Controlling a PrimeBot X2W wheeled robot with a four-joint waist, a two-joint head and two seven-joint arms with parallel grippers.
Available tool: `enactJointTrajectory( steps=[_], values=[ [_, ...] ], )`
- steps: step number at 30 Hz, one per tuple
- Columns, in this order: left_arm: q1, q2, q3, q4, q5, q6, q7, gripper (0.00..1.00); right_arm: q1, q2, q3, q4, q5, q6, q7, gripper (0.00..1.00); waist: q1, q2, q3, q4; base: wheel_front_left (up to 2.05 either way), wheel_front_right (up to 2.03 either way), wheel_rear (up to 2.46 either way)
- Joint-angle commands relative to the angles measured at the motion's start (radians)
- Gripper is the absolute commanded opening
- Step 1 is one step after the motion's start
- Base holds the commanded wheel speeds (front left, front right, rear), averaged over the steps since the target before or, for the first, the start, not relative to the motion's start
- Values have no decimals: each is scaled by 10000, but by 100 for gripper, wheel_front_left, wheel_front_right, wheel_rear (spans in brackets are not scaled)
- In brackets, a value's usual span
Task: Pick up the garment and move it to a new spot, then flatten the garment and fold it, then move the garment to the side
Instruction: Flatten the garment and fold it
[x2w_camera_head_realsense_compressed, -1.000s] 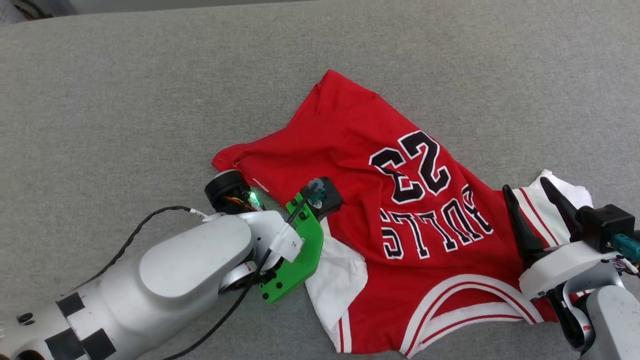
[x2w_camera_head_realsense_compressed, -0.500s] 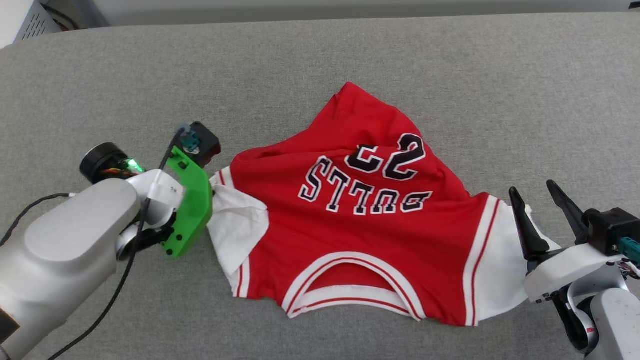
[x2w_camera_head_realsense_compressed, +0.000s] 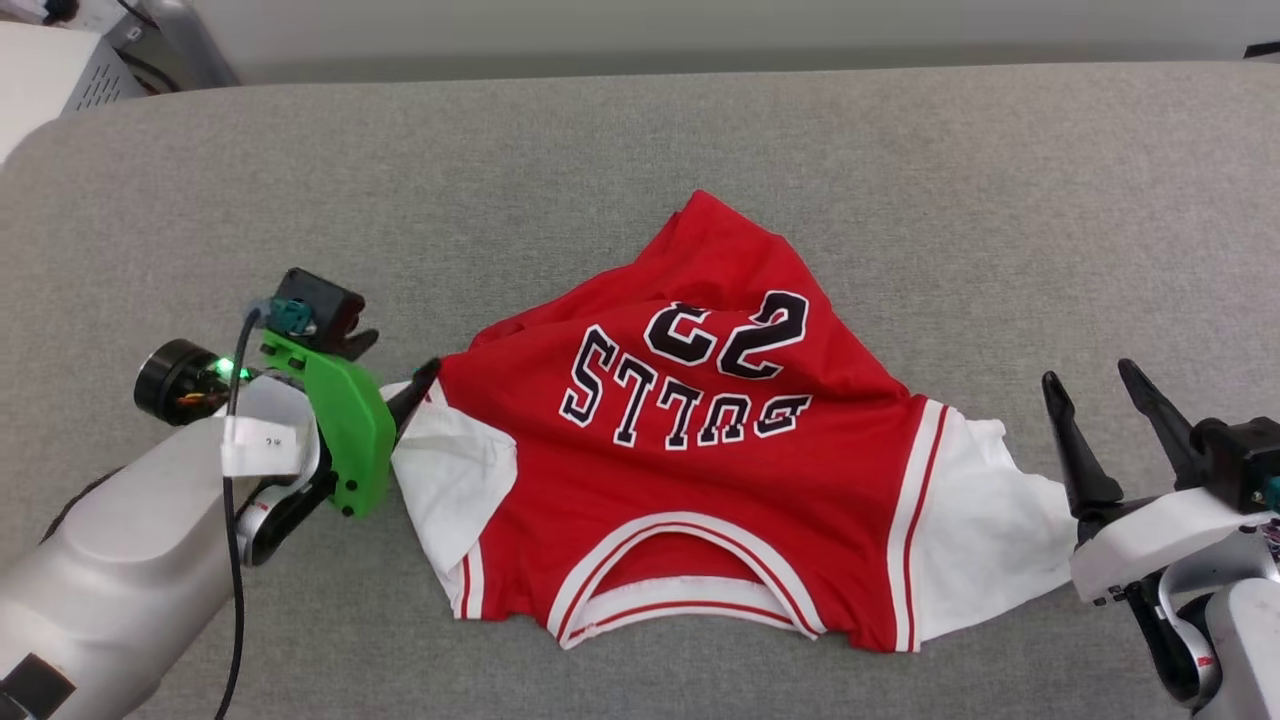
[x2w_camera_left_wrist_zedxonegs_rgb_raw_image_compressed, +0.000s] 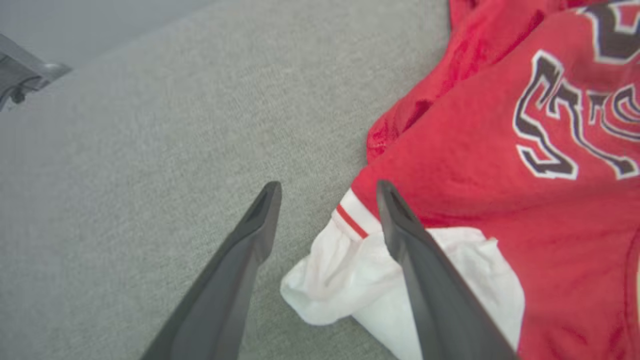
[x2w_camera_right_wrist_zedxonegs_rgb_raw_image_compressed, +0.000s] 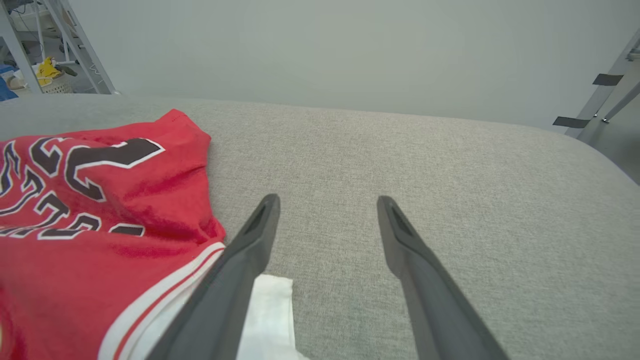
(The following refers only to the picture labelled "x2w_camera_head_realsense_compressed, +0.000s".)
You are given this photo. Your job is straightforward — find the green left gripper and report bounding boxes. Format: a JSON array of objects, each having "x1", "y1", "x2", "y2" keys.
[{"x1": 258, "y1": 330, "x2": 442, "y2": 519}]

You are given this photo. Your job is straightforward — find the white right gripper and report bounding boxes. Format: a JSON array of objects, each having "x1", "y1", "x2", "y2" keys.
[{"x1": 1042, "y1": 358, "x2": 1261, "y2": 606}]

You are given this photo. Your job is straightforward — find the red basketball jersey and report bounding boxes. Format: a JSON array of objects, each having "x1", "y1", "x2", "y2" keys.
[{"x1": 390, "y1": 190, "x2": 1081, "y2": 653}]

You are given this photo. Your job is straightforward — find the white paper label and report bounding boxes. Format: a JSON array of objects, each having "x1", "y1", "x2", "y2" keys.
[{"x1": 220, "y1": 413, "x2": 306, "y2": 477}]

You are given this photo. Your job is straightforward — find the grey fabric sofa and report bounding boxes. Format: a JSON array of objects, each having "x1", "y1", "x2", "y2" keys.
[{"x1": 0, "y1": 62, "x2": 1280, "y2": 720}]

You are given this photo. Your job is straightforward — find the white vented metal case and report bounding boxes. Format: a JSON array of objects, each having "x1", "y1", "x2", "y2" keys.
[{"x1": 0, "y1": 20, "x2": 146, "y2": 166}]

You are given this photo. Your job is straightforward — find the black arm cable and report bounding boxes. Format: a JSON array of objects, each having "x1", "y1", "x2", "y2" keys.
[{"x1": 215, "y1": 305, "x2": 271, "y2": 720}]

